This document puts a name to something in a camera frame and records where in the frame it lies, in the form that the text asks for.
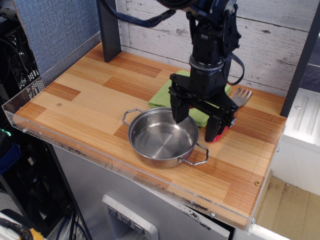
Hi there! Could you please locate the dark grey left post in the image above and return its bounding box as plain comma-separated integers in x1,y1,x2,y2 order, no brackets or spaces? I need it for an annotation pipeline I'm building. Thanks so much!
96,0,122,63

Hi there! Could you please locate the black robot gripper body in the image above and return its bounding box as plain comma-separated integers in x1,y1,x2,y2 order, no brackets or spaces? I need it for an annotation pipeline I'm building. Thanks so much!
169,64,239,127

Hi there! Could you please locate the black braided cable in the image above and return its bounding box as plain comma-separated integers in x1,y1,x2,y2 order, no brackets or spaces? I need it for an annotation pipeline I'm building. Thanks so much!
99,0,177,28

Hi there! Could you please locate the green folded towel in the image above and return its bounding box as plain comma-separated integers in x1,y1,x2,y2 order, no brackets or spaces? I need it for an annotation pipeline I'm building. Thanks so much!
147,70,232,129

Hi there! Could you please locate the dark grey post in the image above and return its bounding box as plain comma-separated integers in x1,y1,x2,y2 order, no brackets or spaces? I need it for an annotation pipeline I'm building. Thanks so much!
96,0,122,63
280,3,320,118

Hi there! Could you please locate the blue fabric panel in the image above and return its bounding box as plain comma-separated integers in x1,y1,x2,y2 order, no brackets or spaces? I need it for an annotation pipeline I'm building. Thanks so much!
12,0,101,77

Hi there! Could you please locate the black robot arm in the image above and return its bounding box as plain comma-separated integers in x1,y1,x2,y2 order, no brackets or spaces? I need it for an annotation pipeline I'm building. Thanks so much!
160,0,242,142

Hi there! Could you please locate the fork with red handle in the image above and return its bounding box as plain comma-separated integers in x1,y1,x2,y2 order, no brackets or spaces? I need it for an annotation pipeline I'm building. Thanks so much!
209,86,253,144

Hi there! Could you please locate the clear acrylic table guard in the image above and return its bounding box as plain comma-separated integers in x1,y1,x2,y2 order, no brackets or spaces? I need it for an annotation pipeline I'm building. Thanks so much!
1,33,288,235

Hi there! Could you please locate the black plastic crate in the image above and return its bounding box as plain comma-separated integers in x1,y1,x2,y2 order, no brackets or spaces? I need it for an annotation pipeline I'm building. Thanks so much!
3,26,40,89

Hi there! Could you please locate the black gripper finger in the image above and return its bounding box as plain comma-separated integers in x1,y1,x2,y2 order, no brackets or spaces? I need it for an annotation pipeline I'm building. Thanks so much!
205,116,226,142
170,91,190,124

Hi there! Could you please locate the yellow object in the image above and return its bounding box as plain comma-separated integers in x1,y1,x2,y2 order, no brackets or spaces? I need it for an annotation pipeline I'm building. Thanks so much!
26,228,45,240

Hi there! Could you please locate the dark grey right post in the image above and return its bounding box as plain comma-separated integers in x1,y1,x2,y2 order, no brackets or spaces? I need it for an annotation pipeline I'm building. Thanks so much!
280,3,320,118

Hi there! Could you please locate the white plastic block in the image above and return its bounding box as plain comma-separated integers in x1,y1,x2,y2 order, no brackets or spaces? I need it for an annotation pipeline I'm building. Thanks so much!
270,88,320,195

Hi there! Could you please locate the stainless steel pot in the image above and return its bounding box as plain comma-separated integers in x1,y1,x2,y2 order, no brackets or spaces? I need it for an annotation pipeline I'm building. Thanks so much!
122,107,209,169

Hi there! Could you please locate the silver toy fridge cabinet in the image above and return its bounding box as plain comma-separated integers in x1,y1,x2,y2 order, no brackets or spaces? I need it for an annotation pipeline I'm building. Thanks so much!
53,146,235,240

